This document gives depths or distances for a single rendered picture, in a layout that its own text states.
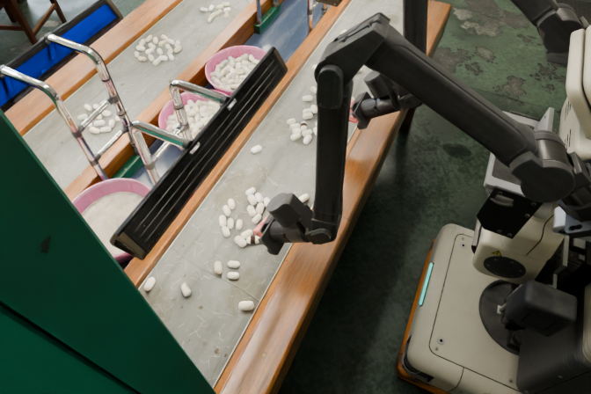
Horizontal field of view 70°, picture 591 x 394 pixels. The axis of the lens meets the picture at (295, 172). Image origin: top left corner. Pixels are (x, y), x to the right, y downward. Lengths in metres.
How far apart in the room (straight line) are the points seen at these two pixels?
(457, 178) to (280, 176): 1.29
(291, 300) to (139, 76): 1.04
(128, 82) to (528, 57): 2.57
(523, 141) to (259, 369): 0.72
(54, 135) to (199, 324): 0.84
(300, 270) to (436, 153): 1.50
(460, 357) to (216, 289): 0.89
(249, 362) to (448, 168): 1.67
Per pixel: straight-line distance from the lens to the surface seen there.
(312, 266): 1.13
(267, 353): 1.06
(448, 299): 1.71
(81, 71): 1.80
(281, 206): 0.93
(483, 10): 3.68
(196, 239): 1.22
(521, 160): 0.76
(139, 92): 1.66
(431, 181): 2.33
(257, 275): 1.15
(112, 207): 1.36
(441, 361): 1.63
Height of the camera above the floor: 1.79
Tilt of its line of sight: 53 degrees down
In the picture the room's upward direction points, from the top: straight up
